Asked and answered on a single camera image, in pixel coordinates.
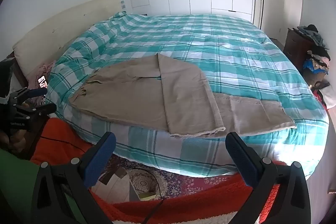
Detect yellow paper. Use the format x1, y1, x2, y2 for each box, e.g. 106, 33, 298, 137
139, 191, 156, 200

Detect beige pants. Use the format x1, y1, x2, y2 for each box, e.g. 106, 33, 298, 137
69, 53, 298, 139

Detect cream padded headboard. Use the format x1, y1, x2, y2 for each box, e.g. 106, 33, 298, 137
13, 0, 122, 80

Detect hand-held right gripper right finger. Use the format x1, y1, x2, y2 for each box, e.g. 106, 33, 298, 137
225, 132, 311, 224

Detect dark cloth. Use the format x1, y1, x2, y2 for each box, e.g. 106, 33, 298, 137
0, 58, 17, 94

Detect patterned purple rug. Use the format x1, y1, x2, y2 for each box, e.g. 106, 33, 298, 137
89, 153, 237, 204

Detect green cloth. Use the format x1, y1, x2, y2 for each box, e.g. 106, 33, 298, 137
0, 149, 79, 224

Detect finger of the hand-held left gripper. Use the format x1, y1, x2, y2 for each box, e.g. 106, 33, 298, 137
15, 103, 57, 121
10, 89, 48, 104

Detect orange fleece cloth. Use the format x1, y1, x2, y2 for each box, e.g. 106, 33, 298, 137
30, 118, 281, 224

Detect black cable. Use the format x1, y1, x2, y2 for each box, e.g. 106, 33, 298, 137
125, 167, 164, 224
41, 136, 90, 148

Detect pile of clothes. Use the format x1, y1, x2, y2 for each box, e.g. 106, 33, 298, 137
297, 25, 332, 75

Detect teal plaid bed blanket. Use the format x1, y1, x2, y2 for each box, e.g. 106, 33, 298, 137
45, 12, 330, 177

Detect person's left hand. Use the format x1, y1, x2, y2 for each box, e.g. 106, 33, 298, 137
0, 132, 25, 159

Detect pink cloth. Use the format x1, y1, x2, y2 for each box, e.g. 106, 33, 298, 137
28, 61, 57, 106

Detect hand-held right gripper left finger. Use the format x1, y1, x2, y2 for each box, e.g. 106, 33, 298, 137
31, 132, 117, 224

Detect white and red cloth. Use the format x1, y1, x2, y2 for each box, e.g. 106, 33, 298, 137
312, 81, 336, 110

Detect dark wooden dresser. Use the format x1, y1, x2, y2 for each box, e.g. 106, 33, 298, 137
283, 28, 315, 72

